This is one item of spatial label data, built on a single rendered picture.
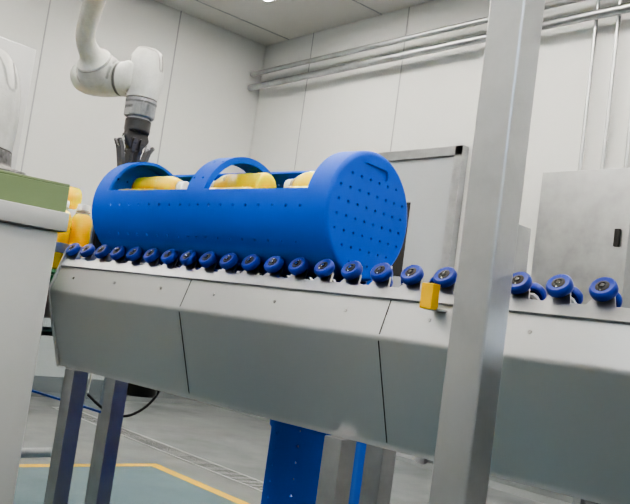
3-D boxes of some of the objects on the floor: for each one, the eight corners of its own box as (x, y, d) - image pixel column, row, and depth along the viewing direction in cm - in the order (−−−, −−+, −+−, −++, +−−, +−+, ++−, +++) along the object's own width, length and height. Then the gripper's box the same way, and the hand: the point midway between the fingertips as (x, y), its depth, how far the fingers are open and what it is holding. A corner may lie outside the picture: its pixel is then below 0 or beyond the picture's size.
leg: (36, 602, 225) (73, 370, 230) (25, 595, 228) (62, 367, 234) (55, 599, 229) (91, 371, 234) (44, 592, 233) (80, 368, 238)
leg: (81, 595, 235) (116, 373, 240) (70, 588, 239) (104, 370, 244) (98, 592, 239) (132, 374, 244) (87, 585, 243) (121, 371, 248)
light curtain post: (406, 990, 109) (552, -227, 123) (370, 962, 113) (516, -214, 128) (432, 968, 113) (570, -204, 128) (397, 942, 117) (534, -192, 132)
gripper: (149, 126, 249) (136, 204, 247) (112, 114, 240) (99, 195, 238) (164, 124, 244) (151, 204, 242) (127, 112, 235) (114, 195, 233)
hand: (127, 187), depth 240 cm, fingers closed, pressing on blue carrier
